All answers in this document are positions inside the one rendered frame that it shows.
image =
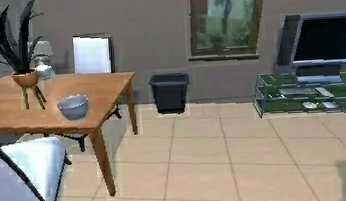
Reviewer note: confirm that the grey blue mixing bowl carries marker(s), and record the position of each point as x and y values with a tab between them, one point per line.
73	107

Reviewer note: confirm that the black waste bin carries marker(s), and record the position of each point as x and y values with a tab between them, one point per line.
170	93

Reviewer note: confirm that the brown wooden table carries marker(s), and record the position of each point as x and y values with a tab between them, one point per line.
80	90

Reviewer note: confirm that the brown framed window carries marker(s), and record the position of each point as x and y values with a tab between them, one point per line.
226	20

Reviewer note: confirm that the green glass television stand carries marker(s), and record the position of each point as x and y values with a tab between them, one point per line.
281	98

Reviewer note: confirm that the grey flat box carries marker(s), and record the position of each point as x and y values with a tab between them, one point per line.
294	91

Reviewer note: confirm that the white table lamp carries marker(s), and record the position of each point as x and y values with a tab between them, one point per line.
43	63

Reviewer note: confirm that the white round disc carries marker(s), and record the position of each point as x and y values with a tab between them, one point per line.
309	105

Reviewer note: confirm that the white remote control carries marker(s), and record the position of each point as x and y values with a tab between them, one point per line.
324	92

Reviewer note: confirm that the white flat device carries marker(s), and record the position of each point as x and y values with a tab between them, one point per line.
330	105

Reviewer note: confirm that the dark potted house plant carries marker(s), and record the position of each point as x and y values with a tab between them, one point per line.
21	54

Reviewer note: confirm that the black television set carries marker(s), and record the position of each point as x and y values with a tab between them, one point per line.
327	39

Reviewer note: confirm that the white chair with black frame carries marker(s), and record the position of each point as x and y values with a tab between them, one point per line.
91	55
28	170

